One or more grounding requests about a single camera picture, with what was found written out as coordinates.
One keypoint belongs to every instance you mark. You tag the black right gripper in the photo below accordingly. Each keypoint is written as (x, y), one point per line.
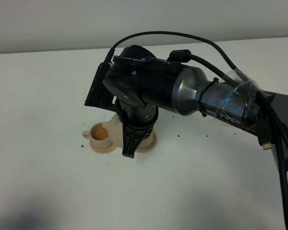
(137, 122)

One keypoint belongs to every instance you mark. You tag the beige teapot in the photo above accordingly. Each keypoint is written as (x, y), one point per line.
(114, 129)

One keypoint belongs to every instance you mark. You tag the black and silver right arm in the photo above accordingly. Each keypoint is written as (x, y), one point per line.
(138, 84)

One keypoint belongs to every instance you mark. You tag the right beige cup saucer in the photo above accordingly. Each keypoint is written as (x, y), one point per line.
(148, 143)

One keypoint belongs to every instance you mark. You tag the beige cup saucer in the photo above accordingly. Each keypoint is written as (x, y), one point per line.
(148, 143)
(103, 150)

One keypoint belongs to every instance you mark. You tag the left beige cup saucer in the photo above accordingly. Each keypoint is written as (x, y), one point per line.
(103, 150)

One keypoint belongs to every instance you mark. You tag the left beige teacup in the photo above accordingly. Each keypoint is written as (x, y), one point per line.
(98, 137)

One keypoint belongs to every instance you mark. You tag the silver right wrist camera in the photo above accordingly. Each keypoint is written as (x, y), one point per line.
(98, 96)

